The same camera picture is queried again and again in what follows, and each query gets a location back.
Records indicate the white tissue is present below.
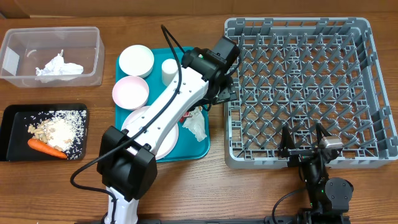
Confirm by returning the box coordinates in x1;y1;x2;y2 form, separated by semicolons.
35;50;84;83

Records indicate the grey dishwasher rack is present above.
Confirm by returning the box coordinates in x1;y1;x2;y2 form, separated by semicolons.
224;17;397;169

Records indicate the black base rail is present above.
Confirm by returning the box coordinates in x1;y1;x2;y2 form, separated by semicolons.
137;216;351;224

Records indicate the black waste tray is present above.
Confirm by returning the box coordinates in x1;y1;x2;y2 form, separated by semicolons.
1;103;89;161

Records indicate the red snack wrapper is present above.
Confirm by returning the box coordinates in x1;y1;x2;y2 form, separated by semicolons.
179;111;192;123

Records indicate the food scraps pile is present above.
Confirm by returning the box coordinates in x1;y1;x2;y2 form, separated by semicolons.
24;110;88;160

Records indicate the orange carrot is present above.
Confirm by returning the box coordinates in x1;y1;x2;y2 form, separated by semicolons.
27;139;68;159

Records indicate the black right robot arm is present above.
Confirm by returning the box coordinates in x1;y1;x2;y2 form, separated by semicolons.
271;123;354;223

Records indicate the white bowl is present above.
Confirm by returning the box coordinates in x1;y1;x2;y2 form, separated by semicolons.
119;45;154;78

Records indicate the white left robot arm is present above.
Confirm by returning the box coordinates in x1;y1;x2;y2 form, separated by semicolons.
96;37;240;223

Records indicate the clear plastic bin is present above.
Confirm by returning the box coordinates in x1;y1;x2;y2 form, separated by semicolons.
1;27;104;88

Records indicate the pink bowl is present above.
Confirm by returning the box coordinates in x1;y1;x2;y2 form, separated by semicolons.
112;76;149;110

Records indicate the pink plate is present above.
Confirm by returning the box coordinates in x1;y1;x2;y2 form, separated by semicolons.
120;106;179;161

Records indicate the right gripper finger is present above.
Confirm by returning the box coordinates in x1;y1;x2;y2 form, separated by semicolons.
315;123;331;143
279;125;295;149

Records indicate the teal serving tray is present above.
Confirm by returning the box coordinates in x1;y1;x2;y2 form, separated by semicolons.
114;48;210;162

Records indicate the white upside-down cup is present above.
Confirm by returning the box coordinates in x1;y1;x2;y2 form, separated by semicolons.
161;58;178;86

